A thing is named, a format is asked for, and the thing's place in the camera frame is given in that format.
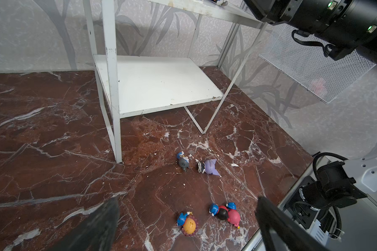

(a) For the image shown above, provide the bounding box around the grey blue penguin toy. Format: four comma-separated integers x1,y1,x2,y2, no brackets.
177,151,190,172

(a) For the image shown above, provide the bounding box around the purple hat figure toy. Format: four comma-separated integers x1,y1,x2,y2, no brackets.
196,159,221,176

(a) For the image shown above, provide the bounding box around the pink toy in basket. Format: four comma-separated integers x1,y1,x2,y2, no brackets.
311,78,328,98

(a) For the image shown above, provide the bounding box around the red black blue toy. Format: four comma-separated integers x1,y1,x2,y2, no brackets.
208,203,229,220

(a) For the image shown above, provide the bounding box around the white two-tier shelf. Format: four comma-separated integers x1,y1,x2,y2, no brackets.
82,0,268,164

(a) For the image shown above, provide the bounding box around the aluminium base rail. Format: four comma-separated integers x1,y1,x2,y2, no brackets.
241,156,377,251

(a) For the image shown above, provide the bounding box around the pink red blue toy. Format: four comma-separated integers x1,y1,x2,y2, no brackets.
226,202,240,229

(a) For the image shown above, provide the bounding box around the orange blue round toy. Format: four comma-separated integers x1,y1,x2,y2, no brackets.
177,212,199,237

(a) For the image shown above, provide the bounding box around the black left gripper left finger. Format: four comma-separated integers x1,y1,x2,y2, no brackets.
49,198,119,251

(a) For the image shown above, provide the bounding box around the white wire mesh basket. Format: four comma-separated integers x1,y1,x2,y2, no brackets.
259,24,375,104

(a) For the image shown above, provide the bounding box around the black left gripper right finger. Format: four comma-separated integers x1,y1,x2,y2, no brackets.
255,196,327,251

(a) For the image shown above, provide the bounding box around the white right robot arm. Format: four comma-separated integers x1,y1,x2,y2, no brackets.
245,1,377,65

